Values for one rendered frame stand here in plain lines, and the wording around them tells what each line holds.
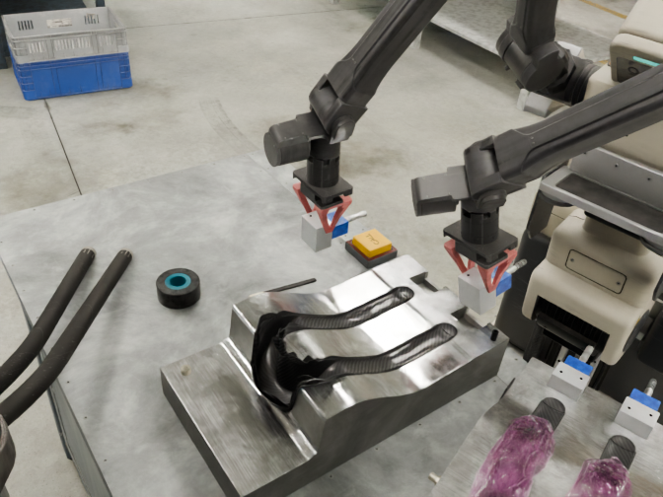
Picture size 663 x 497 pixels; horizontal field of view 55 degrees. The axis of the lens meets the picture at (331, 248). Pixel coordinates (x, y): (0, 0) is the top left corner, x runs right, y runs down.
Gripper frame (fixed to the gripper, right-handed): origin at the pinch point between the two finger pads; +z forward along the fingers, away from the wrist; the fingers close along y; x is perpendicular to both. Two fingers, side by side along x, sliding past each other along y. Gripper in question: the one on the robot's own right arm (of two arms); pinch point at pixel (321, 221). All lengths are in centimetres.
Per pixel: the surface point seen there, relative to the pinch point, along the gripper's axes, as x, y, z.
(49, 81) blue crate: 12, -285, 84
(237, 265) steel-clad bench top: -11.5, -12.6, 14.5
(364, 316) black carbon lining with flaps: -3.3, 18.6, 7.2
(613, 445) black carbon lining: 14, 57, 11
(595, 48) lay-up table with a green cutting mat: 327, -160, 81
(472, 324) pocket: 12.8, 28.6, 9.4
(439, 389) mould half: -1.5, 36.0, 9.6
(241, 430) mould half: -31.5, 27.2, 7.9
